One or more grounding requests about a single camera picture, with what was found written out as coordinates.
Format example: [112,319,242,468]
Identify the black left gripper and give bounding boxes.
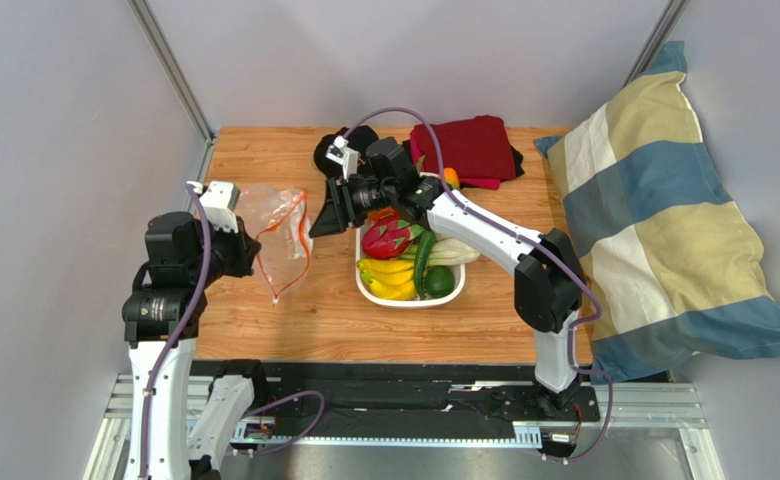
[188,214,261,287]

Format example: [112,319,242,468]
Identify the orange tangerine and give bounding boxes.
[368,207,396,222]

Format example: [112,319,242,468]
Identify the pink dragon fruit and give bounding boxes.
[361,216,424,260]

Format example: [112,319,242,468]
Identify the clear orange-zip plastic bag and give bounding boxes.
[236,184,313,306]

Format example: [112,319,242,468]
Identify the orange green mango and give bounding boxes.
[442,167,461,190]

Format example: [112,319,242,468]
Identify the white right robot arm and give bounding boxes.
[309,136,586,409]

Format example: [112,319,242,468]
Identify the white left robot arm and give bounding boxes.
[122,212,265,479]

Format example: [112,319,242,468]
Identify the white plastic basket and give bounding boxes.
[354,219,467,309]

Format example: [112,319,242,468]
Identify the black baseball cap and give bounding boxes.
[313,126,382,212]

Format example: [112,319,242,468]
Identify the yellow bananas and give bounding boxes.
[356,258,418,301]

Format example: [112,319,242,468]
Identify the green cucumber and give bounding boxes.
[413,231,437,299]

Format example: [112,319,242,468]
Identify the white green bok choy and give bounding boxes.
[426,238,480,267]

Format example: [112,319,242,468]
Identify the green avocado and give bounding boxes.
[424,266,455,299]

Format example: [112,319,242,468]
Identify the dark red folded cloth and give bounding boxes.
[409,115,518,190]

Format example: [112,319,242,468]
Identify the striped blue yellow pillow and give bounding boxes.
[536,41,780,383]

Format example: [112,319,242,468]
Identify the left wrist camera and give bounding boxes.
[186,181,241,233]

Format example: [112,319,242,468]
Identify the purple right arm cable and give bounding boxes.
[340,107,615,465]

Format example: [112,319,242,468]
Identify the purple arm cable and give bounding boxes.
[138,184,214,480]
[340,107,615,465]

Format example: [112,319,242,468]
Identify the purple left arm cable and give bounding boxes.
[138,184,214,480]

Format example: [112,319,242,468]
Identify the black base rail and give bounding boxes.
[186,359,601,441]

